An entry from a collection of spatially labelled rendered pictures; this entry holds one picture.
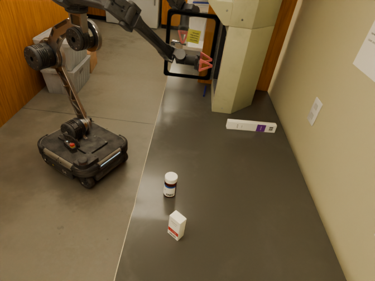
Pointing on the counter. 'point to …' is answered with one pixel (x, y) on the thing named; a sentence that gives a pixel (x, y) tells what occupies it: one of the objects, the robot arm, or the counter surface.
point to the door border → (212, 43)
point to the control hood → (222, 9)
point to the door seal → (212, 45)
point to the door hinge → (216, 51)
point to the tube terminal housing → (244, 53)
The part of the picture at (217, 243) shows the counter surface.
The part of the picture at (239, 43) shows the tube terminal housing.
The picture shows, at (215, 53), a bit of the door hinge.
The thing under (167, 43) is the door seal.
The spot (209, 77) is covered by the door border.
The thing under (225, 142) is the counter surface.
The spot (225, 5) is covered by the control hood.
